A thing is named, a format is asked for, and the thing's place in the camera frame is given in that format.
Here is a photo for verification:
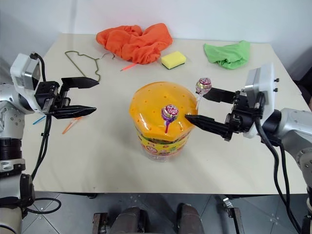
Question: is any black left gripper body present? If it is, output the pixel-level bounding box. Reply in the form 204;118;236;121
34;81;71;115

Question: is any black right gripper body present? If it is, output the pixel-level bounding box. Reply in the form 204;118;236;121
224;89;265;141

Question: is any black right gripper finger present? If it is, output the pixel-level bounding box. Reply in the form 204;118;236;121
202;87;236;104
184;114;229;137

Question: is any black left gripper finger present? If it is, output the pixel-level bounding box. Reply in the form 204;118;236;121
51;105;98;120
60;77;100;96

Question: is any yellow lollipop jar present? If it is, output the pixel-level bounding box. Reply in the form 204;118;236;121
129;81;198;162

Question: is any orange lollipop stick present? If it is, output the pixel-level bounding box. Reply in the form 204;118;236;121
62;116;83;135
119;63;137;72

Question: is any purple lollipop with white stick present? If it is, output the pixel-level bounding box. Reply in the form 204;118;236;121
195;77;212;111

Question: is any blue lollipop stick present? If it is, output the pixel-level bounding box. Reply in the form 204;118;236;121
32;115;47;125

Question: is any purple lollipop with pink stick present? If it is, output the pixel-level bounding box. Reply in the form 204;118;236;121
160;104;180;134

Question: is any green cloth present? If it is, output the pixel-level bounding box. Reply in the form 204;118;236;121
203;40;251;71

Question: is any yellow green sponge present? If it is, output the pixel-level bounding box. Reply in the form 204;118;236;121
160;51;186;70

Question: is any orange cloth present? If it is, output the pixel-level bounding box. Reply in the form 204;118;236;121
96;22;174;65

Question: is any dark rounded shape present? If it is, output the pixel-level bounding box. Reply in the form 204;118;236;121
114;206;147;234
176;202;204;234

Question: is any olive wire clothes hanger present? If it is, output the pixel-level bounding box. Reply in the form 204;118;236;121
64;50;116;83

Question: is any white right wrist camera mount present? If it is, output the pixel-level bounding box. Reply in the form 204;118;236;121
242;62;280;139

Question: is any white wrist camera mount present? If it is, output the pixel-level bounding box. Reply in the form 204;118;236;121
10;53;41;92
242;62;280;139

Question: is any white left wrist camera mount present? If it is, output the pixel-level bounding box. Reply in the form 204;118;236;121
10;53;41;92

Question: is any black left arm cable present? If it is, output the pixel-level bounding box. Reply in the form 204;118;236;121
26;52;61;215

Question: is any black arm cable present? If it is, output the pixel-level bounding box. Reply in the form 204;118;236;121
253;94;303;234
26;52;61;215

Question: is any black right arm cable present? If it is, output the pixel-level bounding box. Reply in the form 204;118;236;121
253;94;303;234

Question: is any metal table leg frame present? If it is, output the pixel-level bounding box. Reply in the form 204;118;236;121
218;194;246;234

